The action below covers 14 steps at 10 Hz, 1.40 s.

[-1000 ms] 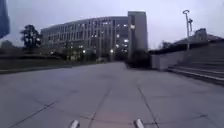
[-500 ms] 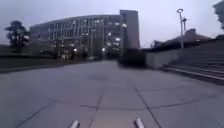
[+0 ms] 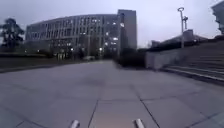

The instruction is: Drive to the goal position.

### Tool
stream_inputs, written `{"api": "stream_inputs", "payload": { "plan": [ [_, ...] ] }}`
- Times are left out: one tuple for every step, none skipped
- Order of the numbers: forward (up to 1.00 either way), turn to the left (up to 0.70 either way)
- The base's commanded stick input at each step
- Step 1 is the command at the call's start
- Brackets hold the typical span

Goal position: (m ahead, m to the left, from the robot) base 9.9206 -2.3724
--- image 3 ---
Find dark bushes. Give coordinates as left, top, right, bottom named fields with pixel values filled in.
left=114, top=48, right=148, bottom=69

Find low building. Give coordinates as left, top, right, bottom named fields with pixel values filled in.
left=149, top=29, right=209, bottom=51

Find large curved building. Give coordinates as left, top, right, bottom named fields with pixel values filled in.
left=24, top=8, right=138, bottom=61

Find grey wall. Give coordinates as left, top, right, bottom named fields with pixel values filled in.
left=144, top=40, right=224, bottom=71

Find dark tree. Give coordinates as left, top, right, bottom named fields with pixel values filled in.
left=0, top=17, right=26, bottom=53

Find lamp pole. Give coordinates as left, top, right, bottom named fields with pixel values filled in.
left=177, top=6, right=189, bottom=49

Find grey paved path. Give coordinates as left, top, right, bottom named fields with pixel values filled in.
left=0, top=59, right=224, bottom=128

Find grey stone steps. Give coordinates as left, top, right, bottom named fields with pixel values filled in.
left=161, top=49, right=224, bottom=86

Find dark grass strip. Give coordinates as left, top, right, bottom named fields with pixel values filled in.
left=0, top=53, right=84, bottom=73

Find robot's own part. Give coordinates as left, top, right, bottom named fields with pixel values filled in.
left=133, top=117, right=145, bottom=128
left=69, top=119, right=80, bottom=128

